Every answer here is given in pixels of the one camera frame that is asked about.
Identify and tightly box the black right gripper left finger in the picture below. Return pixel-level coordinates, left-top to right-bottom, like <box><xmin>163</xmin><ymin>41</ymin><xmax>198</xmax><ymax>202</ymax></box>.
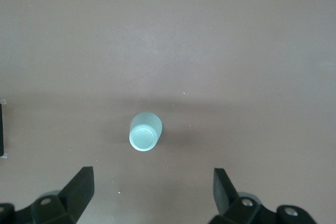
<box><xmin>15</xmin><ymin>166</ymin><xmax>95</xmax><ymax>224</ymax></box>

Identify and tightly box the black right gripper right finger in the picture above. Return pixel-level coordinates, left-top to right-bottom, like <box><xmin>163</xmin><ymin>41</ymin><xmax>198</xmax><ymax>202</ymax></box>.
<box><xmin>209</xmin><ymin>168</ymin><xmax>276</xmax><ymax>224</ymax></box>

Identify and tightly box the pale green plastic cup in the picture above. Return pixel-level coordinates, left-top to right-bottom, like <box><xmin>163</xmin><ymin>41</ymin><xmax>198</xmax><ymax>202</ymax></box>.
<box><xmin>128</xmin><ymin>112</ymin><xmax>164</xmax><ymax>152</ymax></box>

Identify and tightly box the black wire cup rack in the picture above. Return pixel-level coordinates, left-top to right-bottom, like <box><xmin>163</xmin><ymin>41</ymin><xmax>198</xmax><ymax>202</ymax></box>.
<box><xmin>0</xmin><ymin>103</ymin><xmax>5</xmax><ymax>155</ymax></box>

